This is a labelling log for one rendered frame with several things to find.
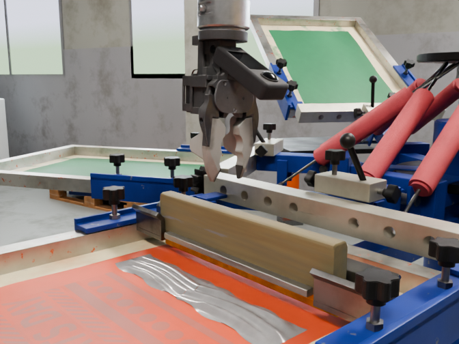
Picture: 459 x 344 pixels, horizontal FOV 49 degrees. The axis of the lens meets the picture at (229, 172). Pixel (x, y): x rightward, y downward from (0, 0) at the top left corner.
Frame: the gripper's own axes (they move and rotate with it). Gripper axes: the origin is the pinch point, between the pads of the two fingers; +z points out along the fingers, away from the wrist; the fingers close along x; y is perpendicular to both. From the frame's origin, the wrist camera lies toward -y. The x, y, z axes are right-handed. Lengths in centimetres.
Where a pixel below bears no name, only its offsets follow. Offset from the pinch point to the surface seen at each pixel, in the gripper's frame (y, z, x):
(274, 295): -7.8, 17.1, -2.3
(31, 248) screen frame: 25.5, 14.3, 20.5
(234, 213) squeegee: 0.3, 6.6, -1.5
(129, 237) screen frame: 26.0, 15.9, 2.2
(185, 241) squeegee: 10.4, 13.1, 0.4
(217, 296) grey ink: -3.4, 16.9, 4.5
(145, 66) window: 440, -38, -247
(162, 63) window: 416, -41, -254
